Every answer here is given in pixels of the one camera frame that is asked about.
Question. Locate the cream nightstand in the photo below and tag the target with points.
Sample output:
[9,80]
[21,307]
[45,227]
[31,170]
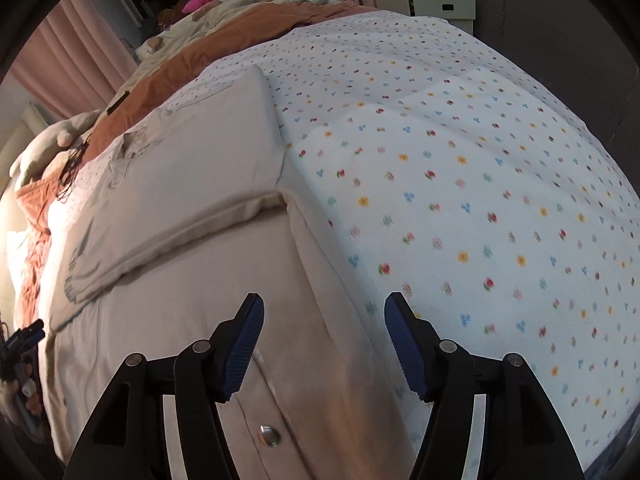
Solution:
[430,5]

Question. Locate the dark brown plush toy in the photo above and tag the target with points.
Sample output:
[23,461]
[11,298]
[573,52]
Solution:
[170,12]

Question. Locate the floral dotted white blanket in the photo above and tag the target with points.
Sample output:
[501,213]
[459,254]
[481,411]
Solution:
[450,160]

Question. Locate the beige jacket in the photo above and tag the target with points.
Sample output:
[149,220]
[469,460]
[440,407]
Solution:
[200,185]

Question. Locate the cream plush toy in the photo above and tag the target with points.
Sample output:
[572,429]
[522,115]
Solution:
[45,147]

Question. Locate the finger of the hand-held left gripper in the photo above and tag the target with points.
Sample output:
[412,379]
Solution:
[27,337]

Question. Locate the orange quilt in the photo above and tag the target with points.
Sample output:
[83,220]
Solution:
[210,55]

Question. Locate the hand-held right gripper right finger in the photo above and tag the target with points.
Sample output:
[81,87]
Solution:
[404,345]

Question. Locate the small black object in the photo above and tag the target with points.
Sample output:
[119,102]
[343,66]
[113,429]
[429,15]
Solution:
[118,102]

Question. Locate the cream padded headboard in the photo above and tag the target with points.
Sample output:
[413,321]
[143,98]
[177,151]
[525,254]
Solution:
[20,135]

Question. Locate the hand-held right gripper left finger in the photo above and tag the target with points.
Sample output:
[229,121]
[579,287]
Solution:
[244,345]

